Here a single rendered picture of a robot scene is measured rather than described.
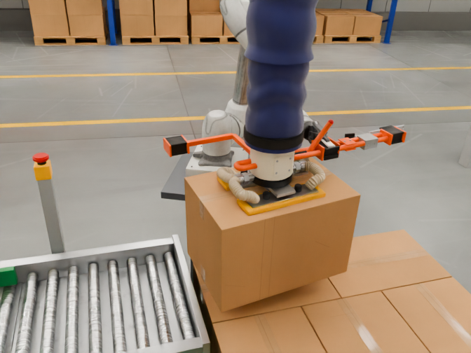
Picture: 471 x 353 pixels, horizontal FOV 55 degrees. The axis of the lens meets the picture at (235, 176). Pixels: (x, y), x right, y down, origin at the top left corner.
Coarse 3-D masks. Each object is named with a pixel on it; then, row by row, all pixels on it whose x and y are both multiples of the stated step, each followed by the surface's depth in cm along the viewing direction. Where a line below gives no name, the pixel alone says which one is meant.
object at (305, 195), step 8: (296, 184) 175; (304, 184) 180; (264, 192) 169; (296, 192) 175; (304, 192) 175; (312, 192) 175; (320, 192) 176; (240, 200) 170; (264, 200) 169; (272, 200) 169; (280, 200) 169; (288, 200) 170; (296, 200) 171; (304, 200) 173; (248, 208) 165; (256, 208) 165; (264, 208) 166; (272, 208) 167
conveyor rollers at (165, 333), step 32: (32, 288) 200; (96, 288) 201; (160, 288) 203; (0, 320) 183; (32, 320) 186; (96, 320) 185; (160, 320) 186; (0, 352) 170; (64, 352) 172; (96, 352) 171
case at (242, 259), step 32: (192, 192) 181; (224, 192) 178; (256, 192) 179; (352, 192) 180; (192, 224) 190; (224, 224) 159; (256, 224) 162; (288, 224) 169; (320, 224) 177; (352, 224) 185; (192, 256) 200; (224, 256) 163; (256, 256) 170; (288, 256) 178; (320, 256) 186; (224, 288) 171; (256, 288) 178; (288, 288) 187
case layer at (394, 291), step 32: (352, 256) 228; (384, 256) 229; (416, 256) 230; (320, 288) 207; (352, 288) 208; (384, 288) 209; (416, 288) 210; (448, 288) 211; (224, 320) 188; (256, 320) 189; (288, 320) 190; (320, 320) 190; (352, 320) 191; (384, 320) 192; (416, 320) 193; (448, 320) 193; (224, 352) 174; (256, 352) 175; (288, 352) 175; (320, 352) 176; (352, 352) 176; (384, 352) 177; (416, 352) 178; (448, 352) 178
